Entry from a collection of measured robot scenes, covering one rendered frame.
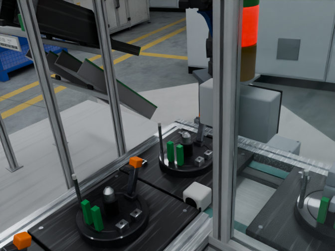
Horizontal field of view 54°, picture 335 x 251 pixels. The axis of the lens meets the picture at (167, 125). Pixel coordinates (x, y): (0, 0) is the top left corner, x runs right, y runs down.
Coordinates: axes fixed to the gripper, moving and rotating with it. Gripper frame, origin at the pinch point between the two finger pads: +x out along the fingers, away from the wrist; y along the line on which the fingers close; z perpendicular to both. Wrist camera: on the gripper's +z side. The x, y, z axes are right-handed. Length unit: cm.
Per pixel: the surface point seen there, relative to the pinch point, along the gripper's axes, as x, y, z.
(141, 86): 121, -219, -188
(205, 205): 29.7, 16.8, 30.1
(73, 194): 31, -10, 43
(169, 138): 28.6, -5.5, 14.0
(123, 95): 16.3, -16.6, 18.9
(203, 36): 70, -173, -252
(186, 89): 39, -39, -38
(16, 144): 40, -61, 33
